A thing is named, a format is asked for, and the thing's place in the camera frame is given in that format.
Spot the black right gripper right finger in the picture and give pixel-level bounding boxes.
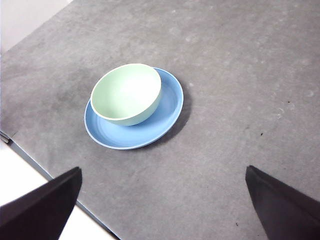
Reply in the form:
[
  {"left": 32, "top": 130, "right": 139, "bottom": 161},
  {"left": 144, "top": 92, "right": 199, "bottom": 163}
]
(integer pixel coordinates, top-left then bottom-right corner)
[{"left": 245, "top": 164, "right": 320, "bottom": 240}]

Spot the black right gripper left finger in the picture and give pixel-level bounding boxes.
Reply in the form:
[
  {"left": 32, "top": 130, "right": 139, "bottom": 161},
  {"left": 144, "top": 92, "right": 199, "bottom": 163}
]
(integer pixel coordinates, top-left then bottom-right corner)
[{"left": 0, "top": 166, "right": 83, "bottom": 240}]

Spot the green bowl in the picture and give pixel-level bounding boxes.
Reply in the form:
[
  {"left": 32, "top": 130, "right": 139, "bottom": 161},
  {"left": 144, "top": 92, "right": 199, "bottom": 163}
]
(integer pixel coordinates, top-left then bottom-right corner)
[{"left": 90, "top": 63, "right": 162, "bottom": 127}]

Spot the blue plate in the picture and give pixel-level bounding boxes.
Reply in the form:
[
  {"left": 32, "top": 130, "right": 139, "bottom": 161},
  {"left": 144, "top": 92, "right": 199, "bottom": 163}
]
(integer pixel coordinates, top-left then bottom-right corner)
[{"left": 83, "top": 66, "right": 185, "bottom": 151}]

